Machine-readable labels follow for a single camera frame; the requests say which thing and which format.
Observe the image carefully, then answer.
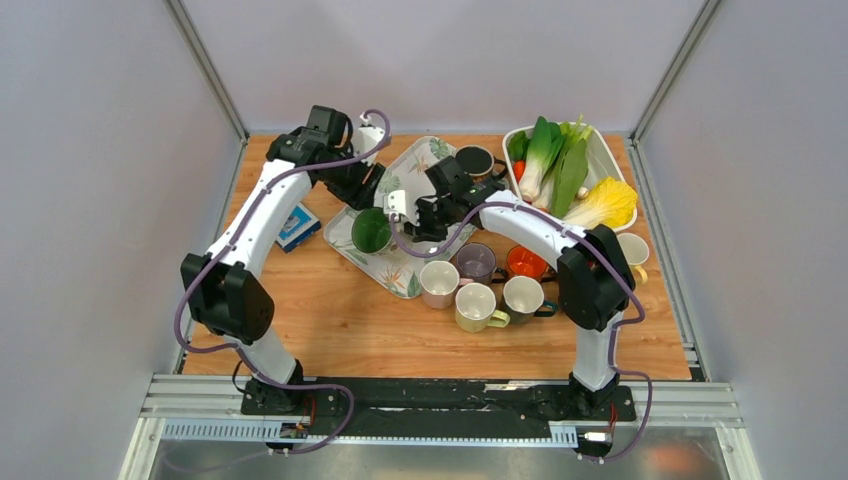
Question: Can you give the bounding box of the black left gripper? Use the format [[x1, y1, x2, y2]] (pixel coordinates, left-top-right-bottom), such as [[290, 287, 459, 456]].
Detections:
[[319, 142, 386, 212]]

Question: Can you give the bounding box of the black floral mug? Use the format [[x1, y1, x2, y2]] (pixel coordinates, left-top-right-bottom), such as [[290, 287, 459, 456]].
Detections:
[[454, 145, 508, 181]]

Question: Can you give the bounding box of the purple mug black handle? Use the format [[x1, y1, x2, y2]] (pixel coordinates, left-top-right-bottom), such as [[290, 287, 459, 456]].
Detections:
[[454, 242, 510, 285]]

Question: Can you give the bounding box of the pink faceted mug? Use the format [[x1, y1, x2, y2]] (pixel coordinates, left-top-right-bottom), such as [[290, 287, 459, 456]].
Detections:
[[419, 260, 473, 309]]

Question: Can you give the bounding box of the large floral cream mug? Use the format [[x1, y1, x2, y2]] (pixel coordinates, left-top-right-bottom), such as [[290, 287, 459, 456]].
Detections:
[[351, 207, 393, 254]]

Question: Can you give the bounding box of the orange mug black handle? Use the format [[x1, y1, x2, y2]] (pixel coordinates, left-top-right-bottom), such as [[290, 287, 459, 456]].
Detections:
[[506, 245, 556, 283]]

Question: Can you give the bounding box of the lime green faceted mug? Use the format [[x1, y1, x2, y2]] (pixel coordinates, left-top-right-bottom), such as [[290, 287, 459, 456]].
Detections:
[[455, 283, 511, 333]]

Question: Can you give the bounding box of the dark green faceted mug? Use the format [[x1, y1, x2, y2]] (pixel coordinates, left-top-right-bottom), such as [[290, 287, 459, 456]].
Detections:
[[501, 275, 558, 325]]

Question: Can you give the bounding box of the pale yellow mug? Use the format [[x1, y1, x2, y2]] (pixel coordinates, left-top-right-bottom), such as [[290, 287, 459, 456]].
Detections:
[[617, 232, 650, 286]]

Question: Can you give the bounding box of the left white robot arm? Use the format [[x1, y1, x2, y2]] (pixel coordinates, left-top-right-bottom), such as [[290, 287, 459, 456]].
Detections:
[[174, 105, 391, 415]]

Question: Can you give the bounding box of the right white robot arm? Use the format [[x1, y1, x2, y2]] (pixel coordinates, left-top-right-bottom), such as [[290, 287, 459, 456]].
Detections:
[[383, 156, 637, 418]]

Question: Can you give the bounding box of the small red tomato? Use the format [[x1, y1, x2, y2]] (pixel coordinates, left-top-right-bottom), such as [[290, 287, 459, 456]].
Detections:
[[512, 160, 526, 182]]

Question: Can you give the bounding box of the floral white serving tray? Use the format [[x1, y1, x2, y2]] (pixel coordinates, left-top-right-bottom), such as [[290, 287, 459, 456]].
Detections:
[[323, 136, 460, 299]]

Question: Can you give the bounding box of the green bok choy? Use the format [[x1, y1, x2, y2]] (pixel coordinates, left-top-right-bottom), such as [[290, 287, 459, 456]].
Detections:
[[504, 116, 595, 218]]

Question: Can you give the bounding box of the white vegetable tub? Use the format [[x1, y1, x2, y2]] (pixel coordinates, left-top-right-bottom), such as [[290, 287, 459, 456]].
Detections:
[[502, 126, 637, 232]]

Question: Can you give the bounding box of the yellow napa cabbage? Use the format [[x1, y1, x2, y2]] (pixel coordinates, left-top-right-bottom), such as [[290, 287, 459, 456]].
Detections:
[[563, 177, 639, 230]]

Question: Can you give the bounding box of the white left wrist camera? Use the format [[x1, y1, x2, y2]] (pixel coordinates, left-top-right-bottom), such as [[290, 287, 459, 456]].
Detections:
[[351, 109, 391, 167]]

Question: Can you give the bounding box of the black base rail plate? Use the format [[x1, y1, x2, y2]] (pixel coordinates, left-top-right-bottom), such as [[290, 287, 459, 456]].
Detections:
[[240, 377, 636, 440]]

